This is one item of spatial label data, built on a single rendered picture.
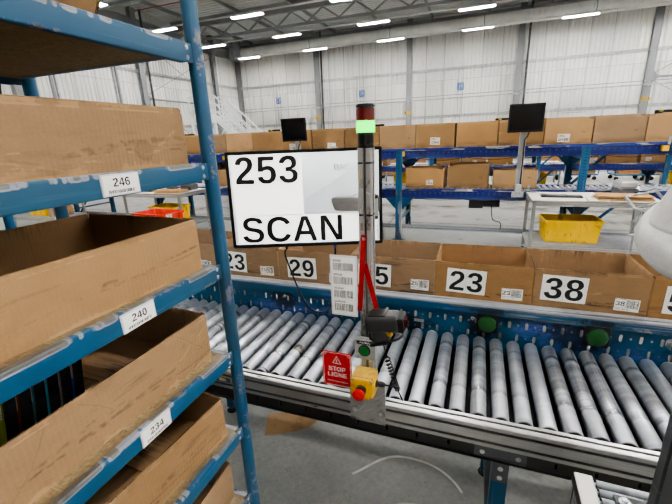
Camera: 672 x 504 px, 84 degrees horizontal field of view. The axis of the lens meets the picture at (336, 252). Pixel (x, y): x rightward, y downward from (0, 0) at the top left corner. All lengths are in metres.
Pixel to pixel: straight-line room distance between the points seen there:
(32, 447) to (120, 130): 0.44
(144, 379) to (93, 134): 0.40
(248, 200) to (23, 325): 0.77
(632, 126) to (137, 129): 6.11
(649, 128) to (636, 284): 4.77
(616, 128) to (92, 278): 6.17
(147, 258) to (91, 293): 0.11
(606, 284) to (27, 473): 1.72
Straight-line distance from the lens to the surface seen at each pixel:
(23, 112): 0.59
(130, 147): 0.68
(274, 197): 1.20
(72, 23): 0.63
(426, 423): 1.34
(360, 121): 1.05
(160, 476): 0.86
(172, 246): 0.74
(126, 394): 0.74
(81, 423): 0.70
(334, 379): 1.32
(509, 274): 1.71
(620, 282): 1.78
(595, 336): 1.77
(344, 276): 1.14
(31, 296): 0.60
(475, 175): 5.90
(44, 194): 0.56
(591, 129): 6.27
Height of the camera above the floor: 1.58
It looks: 17 degrees down
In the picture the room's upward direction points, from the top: 2 degrees counter-clockwise
